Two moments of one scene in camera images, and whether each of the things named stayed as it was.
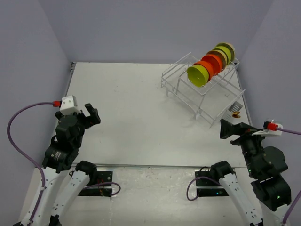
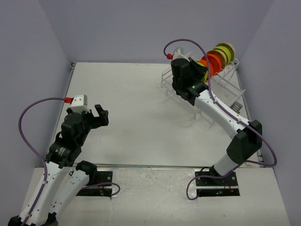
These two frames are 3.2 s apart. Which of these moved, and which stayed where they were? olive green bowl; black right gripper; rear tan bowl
Moved: black right gripper
Stayed: olive green bowl; rear tan bowl
